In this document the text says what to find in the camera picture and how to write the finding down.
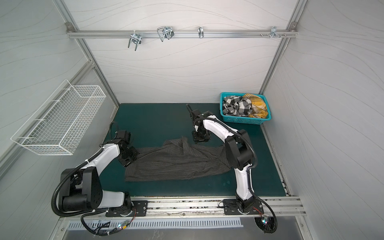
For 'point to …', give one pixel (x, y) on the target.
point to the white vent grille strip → (215, 223)
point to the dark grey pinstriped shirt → (177, 158)
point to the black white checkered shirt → (237, 106)
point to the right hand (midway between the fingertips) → (200, 138)
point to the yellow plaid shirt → (259, 109)
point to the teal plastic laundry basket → (242, 120)
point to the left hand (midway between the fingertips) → (138, 155)
